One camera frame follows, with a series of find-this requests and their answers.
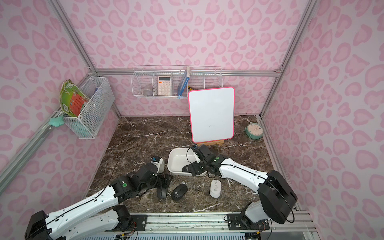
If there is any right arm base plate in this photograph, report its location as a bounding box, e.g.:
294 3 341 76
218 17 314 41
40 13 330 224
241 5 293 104
224 214 270 232

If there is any clear glass jar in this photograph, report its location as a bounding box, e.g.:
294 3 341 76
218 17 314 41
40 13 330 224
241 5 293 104
142 86 154 96

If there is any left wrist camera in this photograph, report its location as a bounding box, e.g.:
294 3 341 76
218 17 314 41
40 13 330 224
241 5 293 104
151 156 162 164

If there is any white plastic storage box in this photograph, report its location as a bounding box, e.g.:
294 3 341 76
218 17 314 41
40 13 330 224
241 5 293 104
167 148 207 177

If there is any pink framed whiteboard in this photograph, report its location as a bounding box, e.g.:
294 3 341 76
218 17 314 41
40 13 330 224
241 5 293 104
188 87 235 144

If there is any white computer mouse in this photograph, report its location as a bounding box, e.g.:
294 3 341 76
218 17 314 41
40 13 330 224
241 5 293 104
210 180 222 199

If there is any green red snack bag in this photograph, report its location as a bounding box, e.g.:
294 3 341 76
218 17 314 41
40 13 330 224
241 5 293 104
60 80 90 117

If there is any mint green alarm clock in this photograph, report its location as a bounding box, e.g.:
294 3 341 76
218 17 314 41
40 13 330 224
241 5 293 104
245 123 264 140

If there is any mint green clip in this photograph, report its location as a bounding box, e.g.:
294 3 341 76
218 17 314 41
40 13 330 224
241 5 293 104
49 116 65 128

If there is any white mesh side basket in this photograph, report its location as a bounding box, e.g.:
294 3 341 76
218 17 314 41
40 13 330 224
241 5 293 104
63 77 115 140

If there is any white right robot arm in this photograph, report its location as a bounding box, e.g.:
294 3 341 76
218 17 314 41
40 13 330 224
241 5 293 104
182 145 298 225

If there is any black Lecoo computer mouse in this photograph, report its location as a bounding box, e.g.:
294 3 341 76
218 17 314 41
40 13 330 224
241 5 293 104
171 184 188 201

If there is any wooden whiteboard stand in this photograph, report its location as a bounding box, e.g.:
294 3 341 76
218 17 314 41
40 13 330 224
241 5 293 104
197 140 225 146

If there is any aluminium front rail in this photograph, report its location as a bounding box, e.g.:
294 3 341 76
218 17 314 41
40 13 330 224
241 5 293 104
56 212 316 240

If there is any grey lilac computer mouse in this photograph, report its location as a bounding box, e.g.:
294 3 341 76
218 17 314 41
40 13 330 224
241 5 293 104
151 158 165 174

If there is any pink calculator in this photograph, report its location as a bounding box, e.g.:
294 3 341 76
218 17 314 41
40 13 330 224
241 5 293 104
158 76 172 96

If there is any blue book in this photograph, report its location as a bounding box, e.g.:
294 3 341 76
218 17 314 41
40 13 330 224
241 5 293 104
177 66 190 97

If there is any white wire wall shelf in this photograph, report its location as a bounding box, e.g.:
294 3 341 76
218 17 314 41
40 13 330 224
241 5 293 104
131 66 224 99

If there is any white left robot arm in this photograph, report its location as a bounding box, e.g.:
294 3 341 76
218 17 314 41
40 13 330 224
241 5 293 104
25 163 173 240

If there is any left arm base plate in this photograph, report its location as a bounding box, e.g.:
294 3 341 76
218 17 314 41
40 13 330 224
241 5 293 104
119 215 148 233

